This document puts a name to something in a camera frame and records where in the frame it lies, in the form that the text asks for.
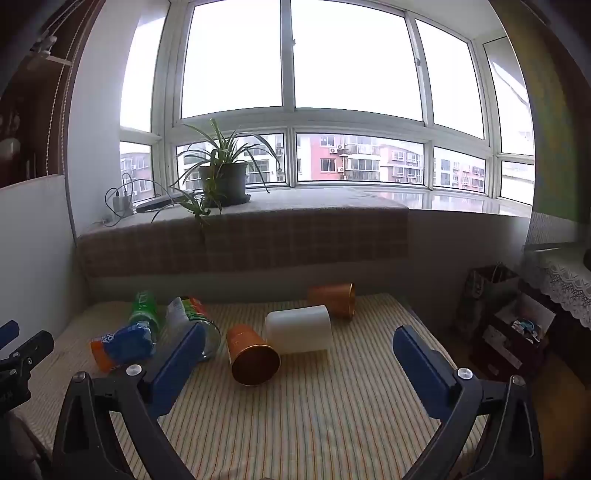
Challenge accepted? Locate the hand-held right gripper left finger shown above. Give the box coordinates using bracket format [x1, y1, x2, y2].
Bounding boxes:
[52, 323, 207, 480]

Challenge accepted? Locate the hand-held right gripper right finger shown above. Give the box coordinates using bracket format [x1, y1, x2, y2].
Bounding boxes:
[392, 324, 544, 480]

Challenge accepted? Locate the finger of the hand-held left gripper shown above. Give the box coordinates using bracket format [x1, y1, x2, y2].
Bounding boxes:
[0, 329, 55, 415]
[0, 320, 20, 350]

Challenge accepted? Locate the large copper orange cup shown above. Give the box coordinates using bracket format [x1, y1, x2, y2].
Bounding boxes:
[225, 323, 281, 387]

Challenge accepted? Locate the small copper orange cup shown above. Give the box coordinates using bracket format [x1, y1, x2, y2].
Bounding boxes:
[307, 282, 356, 319]

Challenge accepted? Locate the white cup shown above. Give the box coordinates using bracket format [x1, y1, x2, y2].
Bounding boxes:
[265, 305, 334, 356]

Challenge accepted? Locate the clear bottle red green label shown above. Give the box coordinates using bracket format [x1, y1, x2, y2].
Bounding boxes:
[165, 296, 223, 361]

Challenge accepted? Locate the blue and orange bottle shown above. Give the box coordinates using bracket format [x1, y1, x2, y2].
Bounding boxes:
[89, 322, 158, 373]

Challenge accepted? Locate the green plastic bottle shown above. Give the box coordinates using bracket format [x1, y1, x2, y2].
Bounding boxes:
[128, 290, 161, 334]

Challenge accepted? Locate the open cardboard box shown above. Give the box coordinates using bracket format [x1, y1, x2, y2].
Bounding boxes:
[471, 292, 557, 382]

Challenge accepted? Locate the brown paper bag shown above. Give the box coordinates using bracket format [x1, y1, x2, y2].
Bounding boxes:
[455, 261, 521, 331]

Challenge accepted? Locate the dark wooden cabinet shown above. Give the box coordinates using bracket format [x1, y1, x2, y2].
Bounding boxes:
[540, 281, 591, 370]

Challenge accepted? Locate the dark flat device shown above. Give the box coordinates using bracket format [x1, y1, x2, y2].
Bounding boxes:
[135, 193, 186, 214]

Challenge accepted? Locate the white lace cloth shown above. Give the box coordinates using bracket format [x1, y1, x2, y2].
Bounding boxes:
[522, 211, 591, 331]

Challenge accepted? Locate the plaid windowsill cloth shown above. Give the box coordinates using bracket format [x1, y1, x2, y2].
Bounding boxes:
[76, 186, 410, 278]

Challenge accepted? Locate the potted spider plant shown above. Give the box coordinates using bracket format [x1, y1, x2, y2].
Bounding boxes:
[168, 119, 284, 230]

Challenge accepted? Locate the yellow green curtain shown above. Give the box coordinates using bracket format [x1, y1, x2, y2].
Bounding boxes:
[488, 0, 591, 243]

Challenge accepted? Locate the white charger with cable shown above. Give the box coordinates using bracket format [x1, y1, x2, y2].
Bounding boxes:
[104, 172, 160, 228]

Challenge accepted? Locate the white window frame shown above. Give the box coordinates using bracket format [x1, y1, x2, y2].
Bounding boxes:
[119, 0, 537, 219]

